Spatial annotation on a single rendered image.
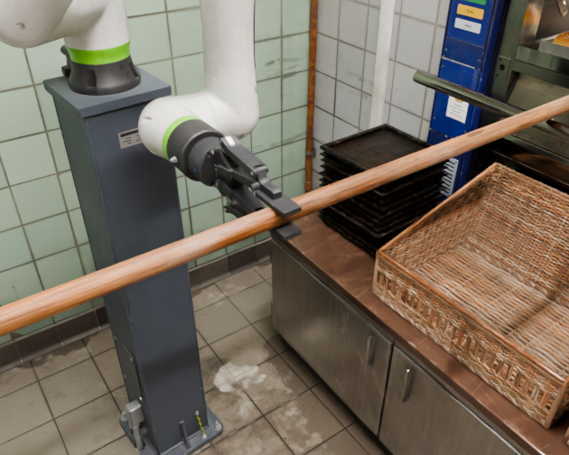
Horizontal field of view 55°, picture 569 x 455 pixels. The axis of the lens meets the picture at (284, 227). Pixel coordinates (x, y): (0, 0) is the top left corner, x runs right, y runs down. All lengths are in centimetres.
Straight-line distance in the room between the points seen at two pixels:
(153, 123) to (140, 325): 68
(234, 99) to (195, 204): 129
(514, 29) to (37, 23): 119
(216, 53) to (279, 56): 125
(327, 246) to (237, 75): 86
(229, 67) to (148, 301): 71
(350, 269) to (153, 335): 60
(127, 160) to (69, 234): 91
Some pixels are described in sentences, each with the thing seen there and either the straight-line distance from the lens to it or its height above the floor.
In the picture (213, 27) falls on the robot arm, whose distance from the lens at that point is 99.
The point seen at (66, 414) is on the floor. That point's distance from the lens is 215.
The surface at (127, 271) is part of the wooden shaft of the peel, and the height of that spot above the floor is 121.
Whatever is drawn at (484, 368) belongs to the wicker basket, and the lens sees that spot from 140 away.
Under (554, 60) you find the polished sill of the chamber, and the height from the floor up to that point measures 117.
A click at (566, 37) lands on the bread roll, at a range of 162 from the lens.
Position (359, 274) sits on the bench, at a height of 58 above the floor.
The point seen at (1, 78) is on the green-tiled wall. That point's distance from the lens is 187.
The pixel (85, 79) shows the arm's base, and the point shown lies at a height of 123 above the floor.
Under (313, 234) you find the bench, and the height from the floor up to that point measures 58.
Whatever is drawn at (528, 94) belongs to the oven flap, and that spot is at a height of 106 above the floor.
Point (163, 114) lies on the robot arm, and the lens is 98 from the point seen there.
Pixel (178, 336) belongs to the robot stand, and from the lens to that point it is 161.
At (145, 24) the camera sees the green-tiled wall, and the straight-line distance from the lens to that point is 195.
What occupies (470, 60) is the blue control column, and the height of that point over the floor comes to 111.
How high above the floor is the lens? 162
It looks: 35 degrees down
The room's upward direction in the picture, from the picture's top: straight up
